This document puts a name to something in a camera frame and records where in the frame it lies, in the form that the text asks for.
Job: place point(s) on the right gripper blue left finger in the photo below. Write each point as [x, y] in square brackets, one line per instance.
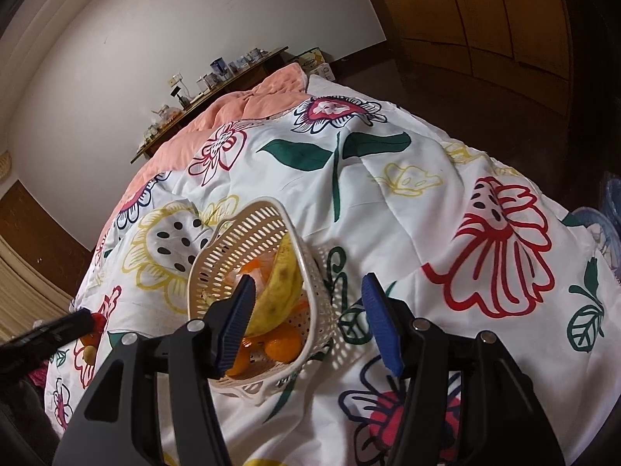
[228, 320]

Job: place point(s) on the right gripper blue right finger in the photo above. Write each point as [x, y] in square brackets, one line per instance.
[382, 322]

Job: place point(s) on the yellow banana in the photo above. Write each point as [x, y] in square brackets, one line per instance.
[281, 293]

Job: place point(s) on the orange bag of fruit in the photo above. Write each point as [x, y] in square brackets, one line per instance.
[260, 269]

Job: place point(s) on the orange mandarin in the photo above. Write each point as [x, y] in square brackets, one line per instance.
[92, 339]
[241, 363]
[283, 344]

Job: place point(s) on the green kiwi fruit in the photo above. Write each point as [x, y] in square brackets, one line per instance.
[89, 354]

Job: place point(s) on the white plastic perforated basket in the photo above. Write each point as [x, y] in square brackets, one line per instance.
[261, 242]

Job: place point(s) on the red tomato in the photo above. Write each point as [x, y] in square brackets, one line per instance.
[99, 322]

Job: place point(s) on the beige curtain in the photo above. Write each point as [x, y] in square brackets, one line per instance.
[26, 297]

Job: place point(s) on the white floral duvet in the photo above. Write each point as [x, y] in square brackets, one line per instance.
[462, 238]

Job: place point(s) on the brown wooden door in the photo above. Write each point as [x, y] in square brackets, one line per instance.
[39, 240]

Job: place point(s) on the pink blanket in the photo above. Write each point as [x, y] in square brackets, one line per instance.
[278, 93]

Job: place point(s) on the wooden sideboard table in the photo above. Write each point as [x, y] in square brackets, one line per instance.
[244, 80]

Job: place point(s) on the blue white jug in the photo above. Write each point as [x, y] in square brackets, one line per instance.
[220, 68]

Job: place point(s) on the wooden wardrobe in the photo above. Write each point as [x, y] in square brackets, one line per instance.
[521, 45]

